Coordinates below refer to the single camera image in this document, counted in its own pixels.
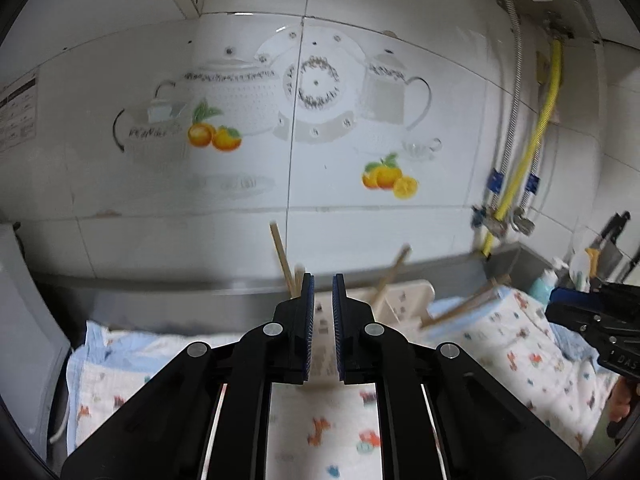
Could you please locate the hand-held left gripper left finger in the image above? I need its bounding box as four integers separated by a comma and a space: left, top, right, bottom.
60, 272, 317, 480

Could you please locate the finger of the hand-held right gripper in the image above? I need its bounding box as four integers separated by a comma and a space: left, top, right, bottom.
549, 282, 640, 308
544, 302, 621, 338

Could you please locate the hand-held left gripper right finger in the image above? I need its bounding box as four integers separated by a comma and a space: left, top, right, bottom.
331, 272, 587, 480

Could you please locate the white plastic utensil holder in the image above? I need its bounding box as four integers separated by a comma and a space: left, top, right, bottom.
310, 279, 437, 386

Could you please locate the person's right hand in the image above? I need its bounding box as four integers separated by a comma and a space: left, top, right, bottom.
606, 379, 635, 426

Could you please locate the light blue bottle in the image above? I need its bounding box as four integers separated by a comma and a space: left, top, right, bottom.
529, 269, 560, 302

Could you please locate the printed cartoon blanket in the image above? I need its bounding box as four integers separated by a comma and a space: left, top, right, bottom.
66, 284, 622, 480

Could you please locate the metal water valve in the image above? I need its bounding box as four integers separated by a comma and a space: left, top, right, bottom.
511, 210, 537, 236
471, 204, 508, 236

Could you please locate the white microwave oven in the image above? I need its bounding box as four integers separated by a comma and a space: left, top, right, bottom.
0, 222, 72, 463

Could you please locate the black handled kitchen knife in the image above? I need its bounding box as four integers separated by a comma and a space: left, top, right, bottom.
589, 211, 632, 263

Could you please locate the short braided metal hose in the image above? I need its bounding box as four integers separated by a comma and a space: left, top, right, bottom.
517, 105, 555, 213

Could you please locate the yellow gas hose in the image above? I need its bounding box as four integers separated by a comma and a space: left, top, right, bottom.
481, 39, 564, 257

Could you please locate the long braided metal hose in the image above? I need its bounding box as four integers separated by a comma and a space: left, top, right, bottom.
487, 0, 525, 211

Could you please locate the white cable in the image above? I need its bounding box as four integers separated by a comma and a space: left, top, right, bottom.
49, 405, 72, 445

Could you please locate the white wall notice sticker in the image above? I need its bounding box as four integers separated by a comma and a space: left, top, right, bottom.
0, 71, 41, 155

